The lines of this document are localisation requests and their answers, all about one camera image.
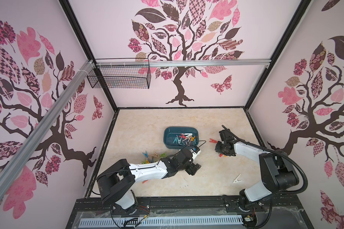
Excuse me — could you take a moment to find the aluminium rail on wall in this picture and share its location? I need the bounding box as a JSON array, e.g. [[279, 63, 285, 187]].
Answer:
[[96, 59, 271, 67], [0, 60, 94, 200]]

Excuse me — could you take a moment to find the white slotted cable duct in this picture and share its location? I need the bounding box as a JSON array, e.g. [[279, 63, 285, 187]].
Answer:
[[78, 215, 243, 229]]

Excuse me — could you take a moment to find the aluminium rail on back wall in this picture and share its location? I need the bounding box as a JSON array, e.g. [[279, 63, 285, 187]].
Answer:
[[96, 59, 271, 67]]

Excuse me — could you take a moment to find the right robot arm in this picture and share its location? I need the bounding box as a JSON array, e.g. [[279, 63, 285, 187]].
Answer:
[[215, 129, 300, 205]]

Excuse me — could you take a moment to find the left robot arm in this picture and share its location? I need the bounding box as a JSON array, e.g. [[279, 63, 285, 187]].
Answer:
[[96, 146, 201, 214]]

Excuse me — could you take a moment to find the black corrugated cable hose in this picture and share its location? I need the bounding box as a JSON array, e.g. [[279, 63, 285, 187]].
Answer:
[[221, 124, 309, 195]]

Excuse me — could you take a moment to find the mint clothespin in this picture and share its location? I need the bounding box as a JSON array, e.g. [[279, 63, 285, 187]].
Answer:
[[173, 137, 182, 145]]

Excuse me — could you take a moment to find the teal plastic storage box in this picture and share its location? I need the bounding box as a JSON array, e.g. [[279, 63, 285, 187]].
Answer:
[[163, 127, 199, 149]]

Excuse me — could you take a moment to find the black wire mesh basket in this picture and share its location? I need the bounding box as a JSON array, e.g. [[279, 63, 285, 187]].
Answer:
[[87, 57, 152, 89]]

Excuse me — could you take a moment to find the aluminium rail on left wall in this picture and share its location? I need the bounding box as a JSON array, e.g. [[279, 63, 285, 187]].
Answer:
[[0, 60, 94, 200]]

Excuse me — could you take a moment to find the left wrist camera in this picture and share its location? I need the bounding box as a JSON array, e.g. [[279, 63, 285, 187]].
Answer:
[[192, 147, 201, 154]]

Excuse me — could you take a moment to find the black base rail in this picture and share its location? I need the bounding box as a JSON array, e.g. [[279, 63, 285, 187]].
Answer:
[[72, 194, 302, 216]]

